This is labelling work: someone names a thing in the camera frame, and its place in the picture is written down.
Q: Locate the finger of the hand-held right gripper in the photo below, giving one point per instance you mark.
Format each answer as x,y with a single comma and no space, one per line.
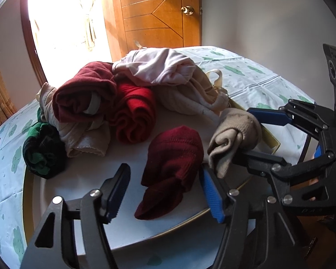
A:
268,117
257,161

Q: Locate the pale white garment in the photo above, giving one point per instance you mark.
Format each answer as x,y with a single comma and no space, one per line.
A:
151,67

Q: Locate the sheer white curtain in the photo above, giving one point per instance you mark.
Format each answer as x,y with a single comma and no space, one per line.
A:
88,19

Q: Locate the cream orange striped curtain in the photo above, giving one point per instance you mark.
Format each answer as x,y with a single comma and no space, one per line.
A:
0,89

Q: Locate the maroon knit garment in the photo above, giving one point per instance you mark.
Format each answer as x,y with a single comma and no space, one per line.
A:
170,157

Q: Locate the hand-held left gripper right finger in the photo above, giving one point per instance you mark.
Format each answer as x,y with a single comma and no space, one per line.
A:
211,193

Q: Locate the cloud print tablecloth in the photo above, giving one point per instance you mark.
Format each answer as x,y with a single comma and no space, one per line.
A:
240,72

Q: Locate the red garment with grey waistband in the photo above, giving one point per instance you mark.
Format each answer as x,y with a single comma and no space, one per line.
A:
81,81

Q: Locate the bright window with brown frame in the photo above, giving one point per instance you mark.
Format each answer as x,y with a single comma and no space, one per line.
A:
58,19

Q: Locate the cream lace-trimmed underwear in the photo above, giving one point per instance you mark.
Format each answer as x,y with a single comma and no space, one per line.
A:
78,137

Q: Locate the green and navy striped garment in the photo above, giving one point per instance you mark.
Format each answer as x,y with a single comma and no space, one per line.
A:
42,151

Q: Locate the beige knit sock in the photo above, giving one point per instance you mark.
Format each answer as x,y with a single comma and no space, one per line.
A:
235,129

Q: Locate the bright red knit garment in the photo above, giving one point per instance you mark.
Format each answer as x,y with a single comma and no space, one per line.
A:
131,112

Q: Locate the white round tray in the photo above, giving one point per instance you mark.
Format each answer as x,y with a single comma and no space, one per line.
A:
81,171

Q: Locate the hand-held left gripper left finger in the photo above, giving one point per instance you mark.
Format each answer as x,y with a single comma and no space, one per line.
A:
119,193

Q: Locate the brass door knob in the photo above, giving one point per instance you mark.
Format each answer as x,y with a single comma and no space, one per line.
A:
187,10

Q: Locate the orange wooden door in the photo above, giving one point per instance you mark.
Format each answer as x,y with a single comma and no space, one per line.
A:
156,11

